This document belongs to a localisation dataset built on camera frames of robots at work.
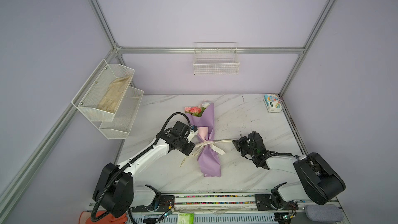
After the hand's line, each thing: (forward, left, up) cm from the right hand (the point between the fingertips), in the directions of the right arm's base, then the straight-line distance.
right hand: (231, 139), depth 90 cm
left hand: (-8, +24, +3) cm, 25 cm away
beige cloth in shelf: (+12, +63, +25) cm, 69 cm away
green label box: (-38, +24, -3) cm, 45 cm away
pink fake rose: (+22, +23, 0) cm, 32 cm away
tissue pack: (+30, -33, 0) cm, 44 cm away
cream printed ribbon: (-5, +18, +2) cm, 19 cm away
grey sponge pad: (-35, -39, -4) cm, 52 cm away
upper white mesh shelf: (+10, +69, +26) cm, 75 cm away
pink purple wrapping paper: (-11, +14, +1) cm, 18 cm away
